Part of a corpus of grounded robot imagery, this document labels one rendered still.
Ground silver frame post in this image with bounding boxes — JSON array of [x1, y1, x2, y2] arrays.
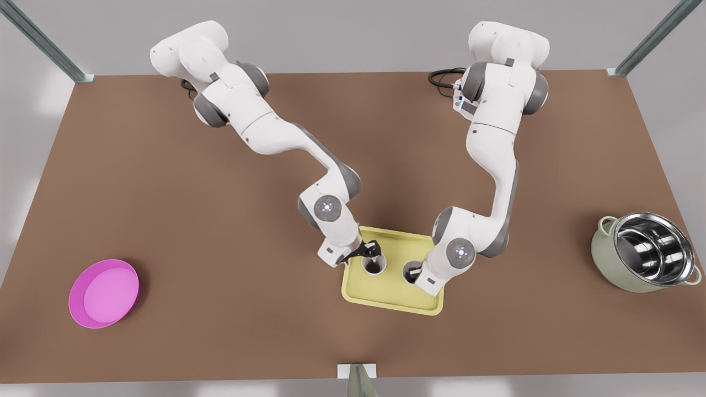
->
[[606, 0, 704, 77], [0, 0, 95, 84], [337, 363, 378, 397]]

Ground white IKEA cup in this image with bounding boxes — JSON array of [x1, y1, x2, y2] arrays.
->
[[361, 254, 387, 277], [402, 260, 424, 286]]

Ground pink round bowl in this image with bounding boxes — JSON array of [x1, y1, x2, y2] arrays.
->
[[68, 259, 141, 330]]

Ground green pot with steel interior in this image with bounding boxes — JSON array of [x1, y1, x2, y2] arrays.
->
[[591, 212, 703, 293]]

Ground yellow rectangular tray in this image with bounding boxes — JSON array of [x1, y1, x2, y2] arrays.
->
[[341, 226, 445, 316]]

